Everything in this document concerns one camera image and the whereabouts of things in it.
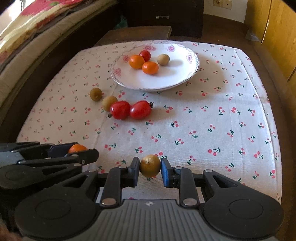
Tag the beige mattress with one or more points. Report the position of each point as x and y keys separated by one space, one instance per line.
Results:
x=33 y=47

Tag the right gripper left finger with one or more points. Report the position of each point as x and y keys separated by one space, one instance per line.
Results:
x=117 y=179

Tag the cherry print tablecloth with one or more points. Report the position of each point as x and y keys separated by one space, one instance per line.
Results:
x=221 y=119

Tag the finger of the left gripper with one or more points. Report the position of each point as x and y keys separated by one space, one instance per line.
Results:
x=82 y=157
x=60 y=150

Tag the dark brown longan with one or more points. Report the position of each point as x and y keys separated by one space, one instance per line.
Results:
x=96 y=94

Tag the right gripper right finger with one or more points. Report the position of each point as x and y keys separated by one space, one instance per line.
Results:
x=182 y=179

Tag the round red tomato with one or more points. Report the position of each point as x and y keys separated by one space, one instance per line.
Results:
x=146 y=55

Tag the white floral plate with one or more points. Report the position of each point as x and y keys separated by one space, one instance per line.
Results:
x=183 y=64

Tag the orange tangerine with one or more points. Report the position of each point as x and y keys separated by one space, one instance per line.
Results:
x=136 y=61
x=77 y=148
x=150 y=68

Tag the floral quilt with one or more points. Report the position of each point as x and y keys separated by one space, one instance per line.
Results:
x=30 y=20

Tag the yellow wooden wardrobe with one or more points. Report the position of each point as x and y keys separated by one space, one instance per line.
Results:
x=273 y=22

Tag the tan longan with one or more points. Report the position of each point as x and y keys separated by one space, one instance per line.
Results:
x=108 y=101
x=150 y=166

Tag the oval red tomato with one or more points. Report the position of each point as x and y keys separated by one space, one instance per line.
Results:
x=140 y=110

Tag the dark wooden stool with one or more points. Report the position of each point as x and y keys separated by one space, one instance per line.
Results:
x=135 y=34

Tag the wall power socket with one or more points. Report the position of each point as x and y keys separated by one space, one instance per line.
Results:
x=227 y=4

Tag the dark wooden nightstand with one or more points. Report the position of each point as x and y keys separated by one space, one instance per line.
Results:
x=185 y=17

